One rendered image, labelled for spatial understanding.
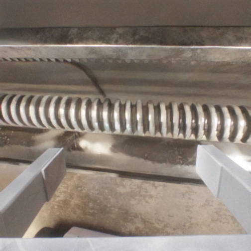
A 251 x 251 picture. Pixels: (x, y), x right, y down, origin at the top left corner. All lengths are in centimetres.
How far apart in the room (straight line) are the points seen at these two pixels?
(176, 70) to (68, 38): 14
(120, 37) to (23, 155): 52
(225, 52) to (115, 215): 89
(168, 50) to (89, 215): 92
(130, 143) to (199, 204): 57
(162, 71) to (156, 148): 29
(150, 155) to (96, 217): 58
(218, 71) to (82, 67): 19
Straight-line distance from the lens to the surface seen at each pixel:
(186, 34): 18
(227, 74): 28
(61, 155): 16
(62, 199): 104
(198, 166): 17
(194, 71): 26
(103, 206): 97
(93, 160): 53
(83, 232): 94
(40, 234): 98
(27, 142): 63
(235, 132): 20
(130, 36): 18
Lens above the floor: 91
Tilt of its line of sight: 79 degrees down
